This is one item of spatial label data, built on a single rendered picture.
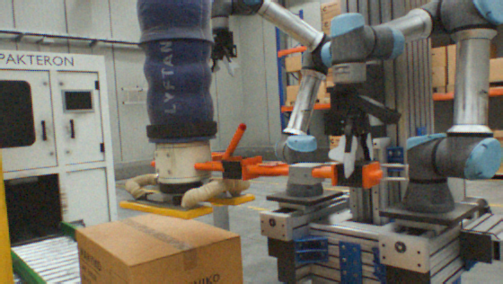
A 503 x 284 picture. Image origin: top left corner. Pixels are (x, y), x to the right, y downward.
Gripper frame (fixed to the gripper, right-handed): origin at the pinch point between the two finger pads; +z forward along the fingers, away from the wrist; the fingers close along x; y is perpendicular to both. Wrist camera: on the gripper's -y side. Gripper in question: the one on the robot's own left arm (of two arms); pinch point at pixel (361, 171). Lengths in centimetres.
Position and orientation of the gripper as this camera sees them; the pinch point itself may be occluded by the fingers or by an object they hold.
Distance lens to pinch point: 95.5
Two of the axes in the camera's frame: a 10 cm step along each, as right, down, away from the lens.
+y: -7.6, 0.0, 6.5
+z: 0.5, 10.0, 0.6
